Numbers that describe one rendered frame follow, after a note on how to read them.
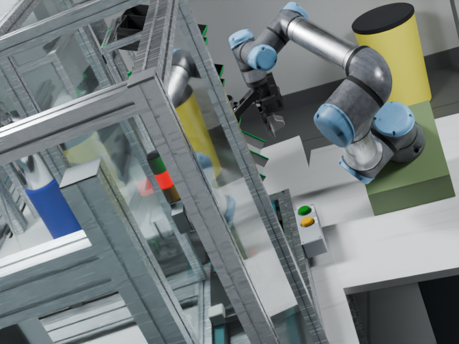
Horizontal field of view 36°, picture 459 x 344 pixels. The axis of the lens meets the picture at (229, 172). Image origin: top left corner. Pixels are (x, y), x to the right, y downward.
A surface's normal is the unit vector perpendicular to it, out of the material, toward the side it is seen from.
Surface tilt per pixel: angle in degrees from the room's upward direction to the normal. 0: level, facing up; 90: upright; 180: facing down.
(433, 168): 41
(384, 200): 90
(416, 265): 0
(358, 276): 0
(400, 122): 37
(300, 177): 0
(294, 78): 90
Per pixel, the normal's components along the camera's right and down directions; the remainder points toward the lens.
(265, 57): 0.36, 0.32
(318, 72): -0.16, 0.52
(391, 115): -0.25, -0.38
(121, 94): 0.04, 0.47
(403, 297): -0.36, -0.82
